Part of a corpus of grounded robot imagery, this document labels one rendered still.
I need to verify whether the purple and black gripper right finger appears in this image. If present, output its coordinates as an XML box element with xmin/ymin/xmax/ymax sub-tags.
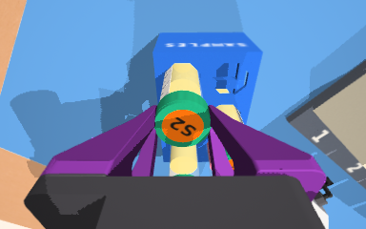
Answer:
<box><xmin>208</xmin><ymin>105</ymin><xmax>326</xmax><ymax>201</ymax></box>

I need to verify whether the blue bench mat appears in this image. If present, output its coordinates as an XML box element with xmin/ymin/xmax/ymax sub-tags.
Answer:
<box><xmin>0</xmin><ymin>0</ymin><xmax>366</xmax><ymax>229</ymax></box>

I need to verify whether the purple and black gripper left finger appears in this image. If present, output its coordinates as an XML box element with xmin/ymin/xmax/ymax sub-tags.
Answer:
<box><xmin>40</xmin><ymin>105</ymin><xmax>158</xmax><ymax>177</ymax></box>

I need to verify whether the white box with done label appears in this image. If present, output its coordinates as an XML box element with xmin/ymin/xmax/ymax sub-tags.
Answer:
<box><xmin>312</xmin><ymin>177</ymin><xmax>333</xmax><ymax>229</ymax></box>

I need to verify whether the blue tube rack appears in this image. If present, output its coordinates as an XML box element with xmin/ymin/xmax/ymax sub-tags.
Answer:
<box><xmin>152</xmin><ymin>32</ymin><xmax>263</xmax><ymax>125</ymax></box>

